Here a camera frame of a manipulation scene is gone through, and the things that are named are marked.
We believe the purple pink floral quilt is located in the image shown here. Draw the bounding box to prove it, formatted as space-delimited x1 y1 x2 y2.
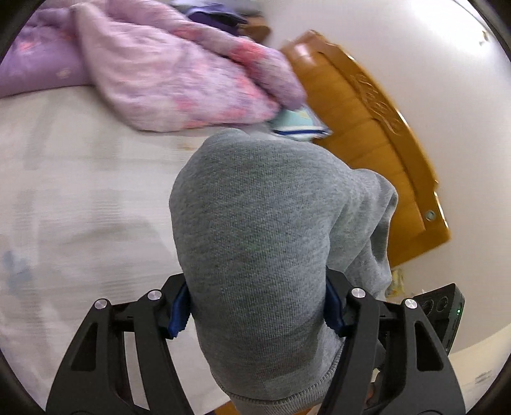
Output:
1 1 307 132

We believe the white patterned bed sheet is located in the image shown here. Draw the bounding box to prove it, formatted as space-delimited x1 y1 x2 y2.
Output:
1 87 215 404

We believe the white blue trimmed cloth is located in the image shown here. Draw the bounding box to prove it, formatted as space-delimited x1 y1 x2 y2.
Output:
269 105 332 142

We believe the dark purple clothes pile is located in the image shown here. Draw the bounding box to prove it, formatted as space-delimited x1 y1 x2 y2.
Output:
168 0 261 35

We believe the grey sweatshirt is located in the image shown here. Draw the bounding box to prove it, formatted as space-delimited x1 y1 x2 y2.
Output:
170 130 398 414

